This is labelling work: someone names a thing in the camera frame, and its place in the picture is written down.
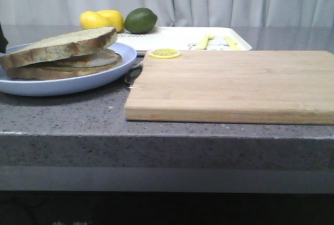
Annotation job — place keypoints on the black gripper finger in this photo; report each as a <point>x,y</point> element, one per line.
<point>3,41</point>

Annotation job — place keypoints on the toast bread slice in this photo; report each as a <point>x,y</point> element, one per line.
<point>46,71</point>
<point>63,46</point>

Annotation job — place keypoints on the light blue round plate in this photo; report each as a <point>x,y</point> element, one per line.
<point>40,88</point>

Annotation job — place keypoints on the fried egg toy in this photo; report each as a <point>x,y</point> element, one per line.
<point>100,58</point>

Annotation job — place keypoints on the white rectangular tray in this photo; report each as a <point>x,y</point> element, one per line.
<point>181,38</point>

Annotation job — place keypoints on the front yellow lemon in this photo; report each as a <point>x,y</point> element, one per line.
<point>91,19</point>

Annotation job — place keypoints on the rear yellow lemon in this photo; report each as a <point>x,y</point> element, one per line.
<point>115,17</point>

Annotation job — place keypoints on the green lime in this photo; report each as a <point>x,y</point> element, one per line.
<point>140,21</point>

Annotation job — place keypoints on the yellow lemon slice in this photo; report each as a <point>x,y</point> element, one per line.
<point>164,53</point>

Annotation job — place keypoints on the yellow plastic knife right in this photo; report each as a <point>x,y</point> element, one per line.
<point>233,44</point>

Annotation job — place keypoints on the wooden cutting board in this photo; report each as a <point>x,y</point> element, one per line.
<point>265,87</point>

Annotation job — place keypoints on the metal cutting board handle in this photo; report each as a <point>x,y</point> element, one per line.
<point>133,74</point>

